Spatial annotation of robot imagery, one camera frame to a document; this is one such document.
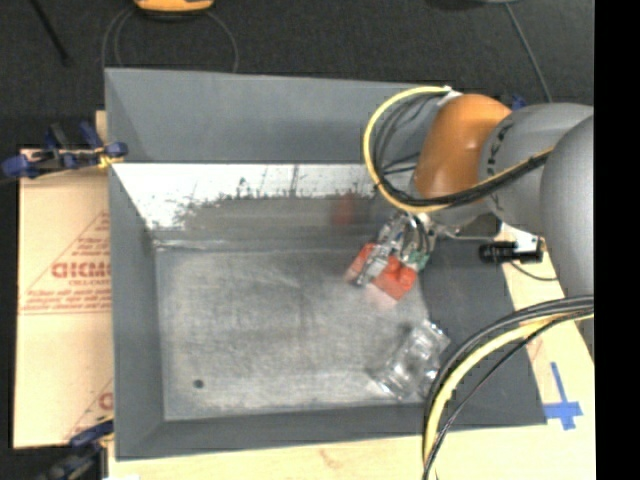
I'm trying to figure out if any black cylinder on white bracket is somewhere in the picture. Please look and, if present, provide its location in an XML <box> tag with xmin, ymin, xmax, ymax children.
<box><xmin>478</xmin><ymin>221</ymin><xmax>546</xmax><ymax>267</ymax></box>

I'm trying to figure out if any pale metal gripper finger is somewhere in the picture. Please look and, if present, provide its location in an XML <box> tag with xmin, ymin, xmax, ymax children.
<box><xmin>354</xmin><ymin>246</ymin><xmax>390</xmax><ymax>288</ymax></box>

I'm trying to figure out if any grey metal bin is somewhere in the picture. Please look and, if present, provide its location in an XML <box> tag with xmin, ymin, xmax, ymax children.
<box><xmin>103</xmin><ymin>67</ymin><xmax>547</xmax><ymax>460</ymax></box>

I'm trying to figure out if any red block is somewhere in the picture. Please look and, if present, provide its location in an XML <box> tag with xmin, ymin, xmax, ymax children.
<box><xmin>343</xmin><ymin>241</ymin><xmax>419</xmax><ymax>302</ymax></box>

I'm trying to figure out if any brown cardboard board red print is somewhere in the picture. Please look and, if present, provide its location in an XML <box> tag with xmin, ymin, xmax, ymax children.
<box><xmin>11</xmin><ymin>109</ymin><xmax>117</xmax><ymax>450</ymax></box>

